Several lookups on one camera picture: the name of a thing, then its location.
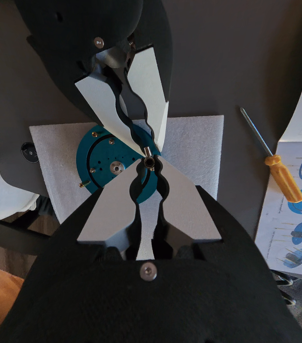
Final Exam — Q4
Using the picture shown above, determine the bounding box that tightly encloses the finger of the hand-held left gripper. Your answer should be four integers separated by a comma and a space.
124, 46, 169, 151
74, 72, 147, 157

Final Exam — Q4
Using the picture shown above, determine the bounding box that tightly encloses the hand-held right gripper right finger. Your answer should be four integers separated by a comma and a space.
152, 156, 222, 260

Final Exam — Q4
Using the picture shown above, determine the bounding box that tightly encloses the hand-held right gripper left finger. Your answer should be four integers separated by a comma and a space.
77, 158, 145, 260

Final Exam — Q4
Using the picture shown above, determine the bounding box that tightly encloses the blue round base plate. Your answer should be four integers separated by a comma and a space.
76, 124, 162, 205

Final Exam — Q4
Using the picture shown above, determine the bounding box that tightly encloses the metal socket wrench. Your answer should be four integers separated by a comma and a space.
141, 146, 157, 172

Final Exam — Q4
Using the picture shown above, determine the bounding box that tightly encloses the dark grey desk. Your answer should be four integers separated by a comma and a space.
0, 0, 302, 239

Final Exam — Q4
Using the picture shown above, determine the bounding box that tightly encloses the round black desk button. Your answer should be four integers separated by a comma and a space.
21, 142, 40, 163

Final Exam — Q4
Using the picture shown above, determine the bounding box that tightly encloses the white foam sheet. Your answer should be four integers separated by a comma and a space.
29, 115, 225, 260

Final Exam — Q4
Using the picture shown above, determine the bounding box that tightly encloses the yellow handled screwdriver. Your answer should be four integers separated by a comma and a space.
240, 107, 302, 203

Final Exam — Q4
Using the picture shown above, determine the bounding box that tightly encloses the black coiled cable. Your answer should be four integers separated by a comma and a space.
271, 269, 299, 306

